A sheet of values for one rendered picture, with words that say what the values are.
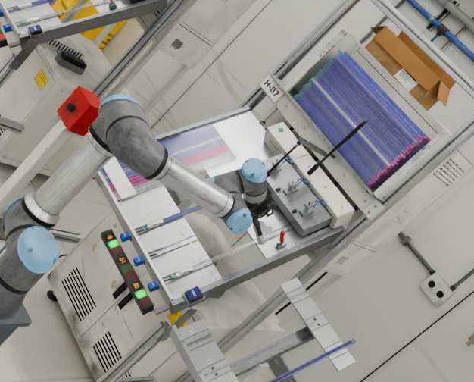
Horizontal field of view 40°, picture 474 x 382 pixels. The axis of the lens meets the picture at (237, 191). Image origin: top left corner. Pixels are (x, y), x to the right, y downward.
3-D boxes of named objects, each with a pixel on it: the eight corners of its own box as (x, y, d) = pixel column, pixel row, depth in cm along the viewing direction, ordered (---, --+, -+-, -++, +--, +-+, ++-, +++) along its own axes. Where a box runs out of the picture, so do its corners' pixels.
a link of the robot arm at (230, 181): (210, 196, 190) (246, 186, 191) (200, 173, 198) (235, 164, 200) (213, 216, 195) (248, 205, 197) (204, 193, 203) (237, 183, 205)
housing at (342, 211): (328, 239, 247) (338, 217, 236) (260, 150, 271) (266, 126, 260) (345, 231, 250) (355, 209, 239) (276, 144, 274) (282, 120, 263)
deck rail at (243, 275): (172, 314, 218) (173, 305, 214) (169, 310, 219) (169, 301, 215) (341, 238, 247) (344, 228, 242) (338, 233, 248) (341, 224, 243)
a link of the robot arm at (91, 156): (-5, 249, 178) (126, 109, 164) (-6, 214, 189) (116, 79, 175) (32, 265, 185) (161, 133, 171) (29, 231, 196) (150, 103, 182)
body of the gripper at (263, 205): (273, 216, 218) (274, 196, 208) (251, 227, 216) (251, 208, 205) (261, 199, 222) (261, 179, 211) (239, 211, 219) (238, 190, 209)
